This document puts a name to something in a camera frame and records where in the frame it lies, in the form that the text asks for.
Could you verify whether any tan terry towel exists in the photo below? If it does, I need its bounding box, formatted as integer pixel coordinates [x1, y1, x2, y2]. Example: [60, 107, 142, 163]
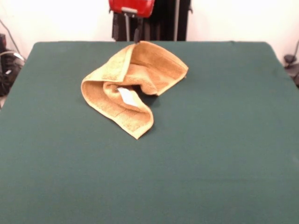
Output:
[80, 41, 189, 140]

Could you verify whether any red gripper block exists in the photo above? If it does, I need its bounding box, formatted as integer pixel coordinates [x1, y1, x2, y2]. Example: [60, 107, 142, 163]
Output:
[108, 0, 155, 45]

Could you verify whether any dark green table cloth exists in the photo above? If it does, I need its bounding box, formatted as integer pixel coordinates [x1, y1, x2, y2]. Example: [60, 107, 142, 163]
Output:
[0, 41, 299, 224]

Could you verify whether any black stand base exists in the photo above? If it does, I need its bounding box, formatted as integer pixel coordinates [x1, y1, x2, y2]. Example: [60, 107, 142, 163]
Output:
[283, 54, 299, 89]
[0, 48, 26, 98]

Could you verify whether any tall black stand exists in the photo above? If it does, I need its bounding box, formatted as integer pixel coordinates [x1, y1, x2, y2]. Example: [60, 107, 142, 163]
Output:
[111, 0, 192, 42]

